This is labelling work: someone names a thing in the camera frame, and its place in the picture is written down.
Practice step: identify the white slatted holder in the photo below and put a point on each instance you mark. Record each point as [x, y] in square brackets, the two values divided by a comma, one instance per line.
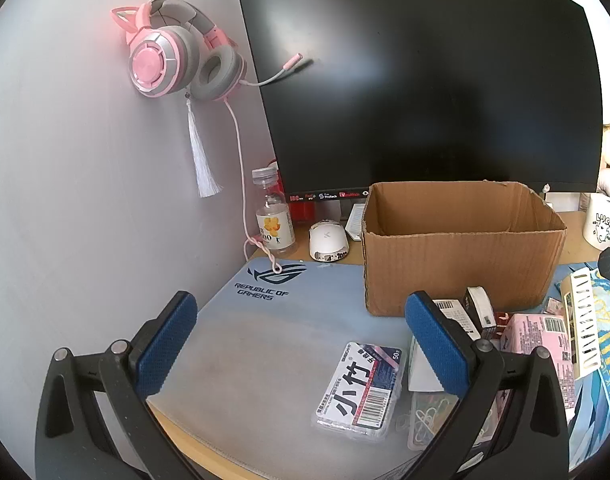
[582, 320]

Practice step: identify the white computer mouse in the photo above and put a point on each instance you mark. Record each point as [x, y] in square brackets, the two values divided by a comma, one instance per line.
[327, 242]

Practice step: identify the pink printed box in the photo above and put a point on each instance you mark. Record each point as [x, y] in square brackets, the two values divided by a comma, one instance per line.
[535, 332]

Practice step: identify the white monitor stand base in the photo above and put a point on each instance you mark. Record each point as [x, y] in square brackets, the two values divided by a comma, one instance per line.
[356, 222]

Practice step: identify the cardboard box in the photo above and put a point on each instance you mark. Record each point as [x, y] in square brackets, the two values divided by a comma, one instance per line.
[460, 270]

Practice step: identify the black computer monitor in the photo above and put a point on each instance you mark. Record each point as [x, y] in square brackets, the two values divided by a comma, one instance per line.
[410, 85]

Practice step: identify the clear paper clip box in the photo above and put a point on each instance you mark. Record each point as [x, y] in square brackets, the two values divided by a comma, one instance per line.
[430, 420]

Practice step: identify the white tassel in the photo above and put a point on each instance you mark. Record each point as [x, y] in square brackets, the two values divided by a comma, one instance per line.
[202, 160]

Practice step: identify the clear bottle with yellow label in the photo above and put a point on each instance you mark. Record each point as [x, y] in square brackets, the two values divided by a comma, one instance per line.
[275, 225]

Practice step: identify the white printed mug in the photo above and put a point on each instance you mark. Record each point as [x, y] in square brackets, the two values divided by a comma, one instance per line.
[602, 225]

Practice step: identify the small black and white box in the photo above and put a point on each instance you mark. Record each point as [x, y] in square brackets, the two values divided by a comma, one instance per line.
[482, 310]

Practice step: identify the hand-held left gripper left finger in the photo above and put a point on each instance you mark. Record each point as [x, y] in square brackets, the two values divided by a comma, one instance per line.
[167, 342]

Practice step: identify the cotton swab box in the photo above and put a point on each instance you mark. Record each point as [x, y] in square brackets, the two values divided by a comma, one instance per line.
[357, 395]

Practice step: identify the grey-blue desk mat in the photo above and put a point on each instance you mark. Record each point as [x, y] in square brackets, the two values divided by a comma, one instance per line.
[265, 360]

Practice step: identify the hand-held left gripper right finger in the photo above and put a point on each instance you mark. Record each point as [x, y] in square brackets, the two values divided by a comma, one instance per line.
[435, 345]

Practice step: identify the pink cat-ear headset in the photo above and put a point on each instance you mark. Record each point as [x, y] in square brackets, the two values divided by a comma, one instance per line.
[150, 62]

